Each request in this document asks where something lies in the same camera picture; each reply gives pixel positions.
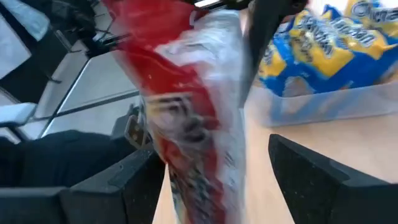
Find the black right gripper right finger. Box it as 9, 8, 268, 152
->
268, 133, 391, 224

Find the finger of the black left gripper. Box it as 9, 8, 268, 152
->
239, 0, 309, 109

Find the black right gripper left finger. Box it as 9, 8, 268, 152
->
68, 148, 166, 224

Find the blue soy sauce ramen packet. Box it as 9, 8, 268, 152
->
257, 6, 398, 98
343, 0, 398, 60

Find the clear plastic storage bin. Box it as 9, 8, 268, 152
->
245, 0, 398, 128

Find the red roast beef ramen packet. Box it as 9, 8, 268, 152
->
102, 0, 249, 224

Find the black equipment base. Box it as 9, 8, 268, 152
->
0, 104, 147, 189

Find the black office chair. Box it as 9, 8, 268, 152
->
18, 0, 131, 60

